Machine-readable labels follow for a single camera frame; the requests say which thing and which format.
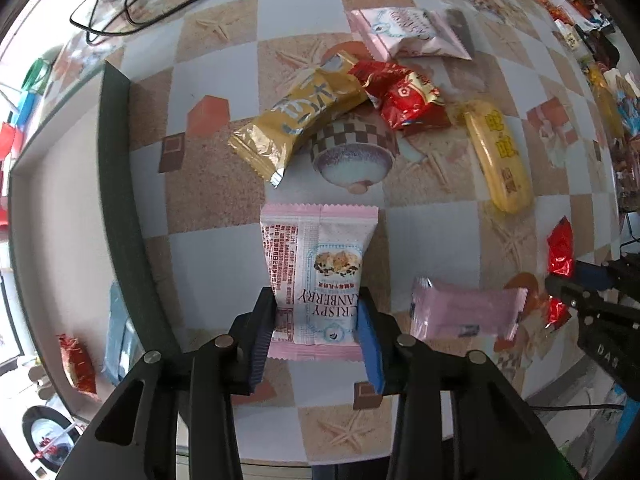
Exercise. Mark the gold snack packet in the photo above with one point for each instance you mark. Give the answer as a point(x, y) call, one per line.
point(295, 115)

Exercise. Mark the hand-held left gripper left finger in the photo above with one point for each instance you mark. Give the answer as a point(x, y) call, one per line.
point(262, 347)

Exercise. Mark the red gold-print snack packet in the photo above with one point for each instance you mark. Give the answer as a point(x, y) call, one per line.
point(77, 365)

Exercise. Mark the dark green cardboard box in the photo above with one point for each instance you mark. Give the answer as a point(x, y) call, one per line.
point(120, 185)

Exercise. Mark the pink printed snack packet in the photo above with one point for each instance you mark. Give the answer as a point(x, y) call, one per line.
point(405, 32)

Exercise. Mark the assorted snack pile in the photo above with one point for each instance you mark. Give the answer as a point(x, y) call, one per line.
point(600, 60)

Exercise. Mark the red gold-trim snack packet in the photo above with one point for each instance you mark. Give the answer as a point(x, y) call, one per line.
point(410, 100)

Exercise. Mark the red candy wrapper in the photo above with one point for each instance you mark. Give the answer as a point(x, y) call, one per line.
point(561, 247)

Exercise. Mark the plain pink snack packet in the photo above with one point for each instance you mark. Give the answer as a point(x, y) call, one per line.
point(465, 310)

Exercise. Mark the white pink-edged snack packet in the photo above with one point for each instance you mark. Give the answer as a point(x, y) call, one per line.
point(320, 250)

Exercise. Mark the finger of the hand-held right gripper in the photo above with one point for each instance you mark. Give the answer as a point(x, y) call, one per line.
point(575, 292)
point(592, 275)

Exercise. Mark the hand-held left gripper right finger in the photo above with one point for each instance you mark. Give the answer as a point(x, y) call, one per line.
point(372, 352)

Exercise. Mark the yellow long snack packet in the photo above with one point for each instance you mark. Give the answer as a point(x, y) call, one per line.
point(497, 155)

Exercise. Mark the light blue snack packet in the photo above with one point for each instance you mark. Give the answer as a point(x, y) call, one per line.
point(120, 335)

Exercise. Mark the crumpled red snack packet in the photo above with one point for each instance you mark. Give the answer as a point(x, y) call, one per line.
point(372, 77)

